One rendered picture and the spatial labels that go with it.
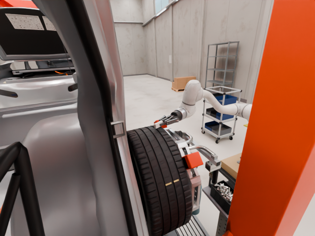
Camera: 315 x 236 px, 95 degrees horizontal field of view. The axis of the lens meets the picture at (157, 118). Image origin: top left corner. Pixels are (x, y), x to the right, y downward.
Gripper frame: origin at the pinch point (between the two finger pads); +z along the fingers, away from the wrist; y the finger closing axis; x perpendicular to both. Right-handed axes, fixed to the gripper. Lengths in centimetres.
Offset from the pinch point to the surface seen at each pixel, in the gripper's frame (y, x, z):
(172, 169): -21.4, -13.7, 14.8
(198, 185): -29.8, -28.1, 3.0
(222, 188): -30, -64, -38
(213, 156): -29.3, -20.7, -17.4
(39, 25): 308, 118, -24
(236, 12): 123, 178, -532
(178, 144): -15.0, -9.1, -0.2
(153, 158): -12.9, -8.5, 18.9
